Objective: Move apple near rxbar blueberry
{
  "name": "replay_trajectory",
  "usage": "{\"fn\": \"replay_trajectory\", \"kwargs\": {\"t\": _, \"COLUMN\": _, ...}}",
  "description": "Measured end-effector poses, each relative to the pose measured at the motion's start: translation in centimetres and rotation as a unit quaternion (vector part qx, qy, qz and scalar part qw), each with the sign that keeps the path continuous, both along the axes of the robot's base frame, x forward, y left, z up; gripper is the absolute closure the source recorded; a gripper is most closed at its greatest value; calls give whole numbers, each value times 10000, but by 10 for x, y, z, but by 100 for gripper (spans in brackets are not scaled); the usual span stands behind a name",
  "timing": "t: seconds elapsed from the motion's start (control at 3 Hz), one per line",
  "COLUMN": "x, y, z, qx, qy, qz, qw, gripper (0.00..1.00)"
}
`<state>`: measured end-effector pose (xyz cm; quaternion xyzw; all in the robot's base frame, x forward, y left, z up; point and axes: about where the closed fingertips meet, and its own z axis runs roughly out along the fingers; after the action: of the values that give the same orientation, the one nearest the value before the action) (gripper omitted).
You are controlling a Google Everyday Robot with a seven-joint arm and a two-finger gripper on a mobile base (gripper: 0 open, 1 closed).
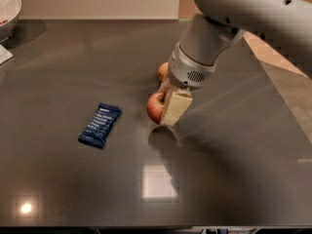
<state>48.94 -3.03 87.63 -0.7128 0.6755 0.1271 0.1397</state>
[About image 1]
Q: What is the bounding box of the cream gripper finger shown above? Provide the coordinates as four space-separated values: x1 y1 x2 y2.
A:
158 79 172 102
160 88 193 126

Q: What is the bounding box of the red apple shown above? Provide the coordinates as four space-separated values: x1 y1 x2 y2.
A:
146 92 165 124

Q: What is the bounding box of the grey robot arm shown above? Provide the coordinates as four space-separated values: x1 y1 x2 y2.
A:
146 0 312 126

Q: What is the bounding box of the blue rxbar wrapper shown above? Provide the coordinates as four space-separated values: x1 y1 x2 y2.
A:
78 103 122 148

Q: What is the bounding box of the orange fruit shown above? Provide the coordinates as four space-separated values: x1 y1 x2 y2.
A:
158 62 169 81

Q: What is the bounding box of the white paper sheet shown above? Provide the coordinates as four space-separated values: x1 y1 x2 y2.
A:
0 45 13 65

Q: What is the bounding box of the white bowl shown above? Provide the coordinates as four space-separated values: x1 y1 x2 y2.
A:
0 0 21 42

